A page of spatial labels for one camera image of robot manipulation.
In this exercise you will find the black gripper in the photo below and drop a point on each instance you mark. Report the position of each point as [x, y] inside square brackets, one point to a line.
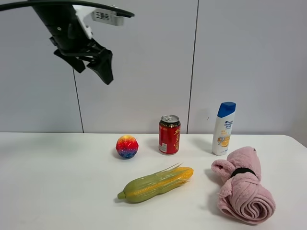
[72, 44]

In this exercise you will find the pink towel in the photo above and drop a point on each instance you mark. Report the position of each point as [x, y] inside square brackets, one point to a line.
[243, 197]

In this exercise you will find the rainbow spiky ball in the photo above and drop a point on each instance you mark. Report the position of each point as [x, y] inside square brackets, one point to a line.
[127, 146]

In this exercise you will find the red drink can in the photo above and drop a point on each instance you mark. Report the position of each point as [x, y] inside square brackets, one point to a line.
[169, 134]

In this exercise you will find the toy corn cob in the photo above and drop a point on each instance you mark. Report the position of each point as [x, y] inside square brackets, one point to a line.
[158, 183]

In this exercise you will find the white blue shampoo bottle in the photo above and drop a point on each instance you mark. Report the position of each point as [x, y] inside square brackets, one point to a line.
[223, 128]

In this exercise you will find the black hair band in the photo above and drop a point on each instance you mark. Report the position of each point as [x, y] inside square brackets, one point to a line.
[242, 171]

